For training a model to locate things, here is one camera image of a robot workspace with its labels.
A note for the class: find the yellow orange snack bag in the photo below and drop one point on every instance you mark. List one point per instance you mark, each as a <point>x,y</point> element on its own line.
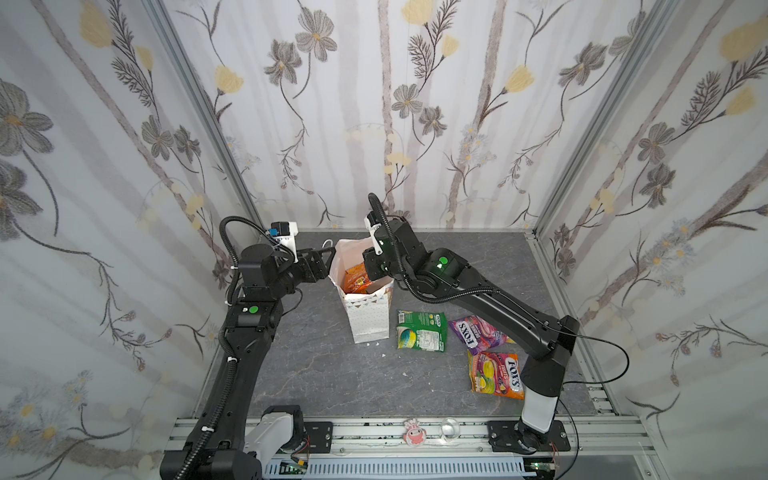
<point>356,286</point>

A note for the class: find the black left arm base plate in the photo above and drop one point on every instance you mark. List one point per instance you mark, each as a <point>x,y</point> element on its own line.
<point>320,436</point>

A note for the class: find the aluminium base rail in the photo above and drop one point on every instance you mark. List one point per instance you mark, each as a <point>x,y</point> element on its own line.
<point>603,447</point>

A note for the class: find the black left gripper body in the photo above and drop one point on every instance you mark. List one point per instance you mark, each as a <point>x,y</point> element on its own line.
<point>291,275</point>

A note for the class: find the orange corn snack bag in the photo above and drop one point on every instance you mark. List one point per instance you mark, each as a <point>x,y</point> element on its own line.
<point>356,272</point>

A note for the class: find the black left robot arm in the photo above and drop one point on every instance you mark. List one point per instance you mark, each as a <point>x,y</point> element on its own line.
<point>267,266</point>

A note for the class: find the clear round suction cup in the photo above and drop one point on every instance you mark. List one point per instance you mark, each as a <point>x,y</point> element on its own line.
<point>450,430</point>

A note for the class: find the white cartoon paper bag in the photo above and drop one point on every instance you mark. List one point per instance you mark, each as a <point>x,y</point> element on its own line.
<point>368,313</point>

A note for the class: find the white slotted cable duct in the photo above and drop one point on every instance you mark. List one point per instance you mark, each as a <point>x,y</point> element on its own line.
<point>402,468</point>

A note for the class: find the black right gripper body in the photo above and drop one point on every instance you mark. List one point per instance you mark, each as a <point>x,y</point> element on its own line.
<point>372,262</point>

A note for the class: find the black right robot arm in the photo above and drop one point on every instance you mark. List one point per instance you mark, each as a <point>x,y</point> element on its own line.
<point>443,276</point>

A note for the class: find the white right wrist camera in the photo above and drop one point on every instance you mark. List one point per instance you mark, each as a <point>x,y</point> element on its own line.
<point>377,233</point>

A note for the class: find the purple Fox's berries bag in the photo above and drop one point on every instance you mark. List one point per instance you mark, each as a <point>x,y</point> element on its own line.
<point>477,335</point>

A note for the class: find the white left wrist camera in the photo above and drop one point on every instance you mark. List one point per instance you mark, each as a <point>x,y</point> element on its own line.
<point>284,235</point>

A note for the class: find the green Fox's tea packet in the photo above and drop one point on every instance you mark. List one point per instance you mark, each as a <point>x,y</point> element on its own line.
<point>423,331</point>

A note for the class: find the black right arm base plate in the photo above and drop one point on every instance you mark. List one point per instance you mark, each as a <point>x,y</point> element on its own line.
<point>515,437</point>

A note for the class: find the pink yellow Fox's candy bag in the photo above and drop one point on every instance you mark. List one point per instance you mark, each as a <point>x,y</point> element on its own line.
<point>495,374</point>

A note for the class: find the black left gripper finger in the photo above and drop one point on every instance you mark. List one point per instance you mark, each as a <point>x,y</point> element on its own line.
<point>318,273</point>
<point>323,257</point>

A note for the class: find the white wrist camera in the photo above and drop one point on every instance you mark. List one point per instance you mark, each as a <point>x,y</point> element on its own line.
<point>284,235</point>
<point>377,233</point>

